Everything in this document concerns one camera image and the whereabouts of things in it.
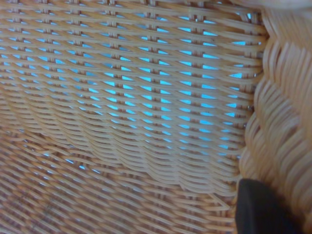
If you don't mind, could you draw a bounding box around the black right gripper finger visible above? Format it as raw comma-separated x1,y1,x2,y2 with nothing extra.
234,178,304,234

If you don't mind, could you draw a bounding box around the orange wicker basket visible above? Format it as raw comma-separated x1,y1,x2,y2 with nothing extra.
0,0,312,234

